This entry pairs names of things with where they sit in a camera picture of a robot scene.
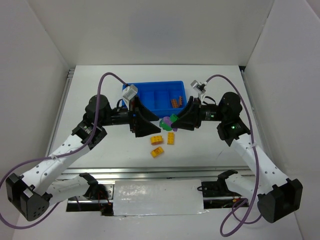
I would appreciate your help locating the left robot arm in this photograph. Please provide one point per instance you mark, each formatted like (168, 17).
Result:
(38, 188)

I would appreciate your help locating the brown lego plate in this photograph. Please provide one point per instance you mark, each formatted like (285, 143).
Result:
(180, 102)
(174, 103)

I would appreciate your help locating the yellow lego plate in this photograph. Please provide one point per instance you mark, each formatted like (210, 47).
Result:
(170, 138)

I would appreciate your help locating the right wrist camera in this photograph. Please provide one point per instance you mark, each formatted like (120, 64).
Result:
(200, 88)

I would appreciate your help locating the purple lego brick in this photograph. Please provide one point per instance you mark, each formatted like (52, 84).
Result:
(166, 124)

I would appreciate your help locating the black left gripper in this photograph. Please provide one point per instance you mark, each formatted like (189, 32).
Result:
(133, 116)

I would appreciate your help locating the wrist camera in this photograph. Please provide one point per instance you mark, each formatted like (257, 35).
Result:
(128, 93)
(200, 88)

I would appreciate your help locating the yellow lego brick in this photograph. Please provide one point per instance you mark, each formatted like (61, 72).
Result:
(156, 140)
(157, 152)

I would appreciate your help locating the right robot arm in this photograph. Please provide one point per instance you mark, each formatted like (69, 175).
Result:
(274, 193)

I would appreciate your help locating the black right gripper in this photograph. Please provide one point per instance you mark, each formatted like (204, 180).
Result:
(196, 114)

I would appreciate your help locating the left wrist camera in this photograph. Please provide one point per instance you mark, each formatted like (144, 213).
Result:
(128, 93)

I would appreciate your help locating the blue divided plastic bin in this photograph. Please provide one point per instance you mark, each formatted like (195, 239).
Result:
(157, 96)

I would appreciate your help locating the yellow lego brick upper left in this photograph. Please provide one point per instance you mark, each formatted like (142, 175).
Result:
(156, 140)

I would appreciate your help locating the green lego brick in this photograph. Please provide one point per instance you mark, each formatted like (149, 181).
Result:
(173, 118)

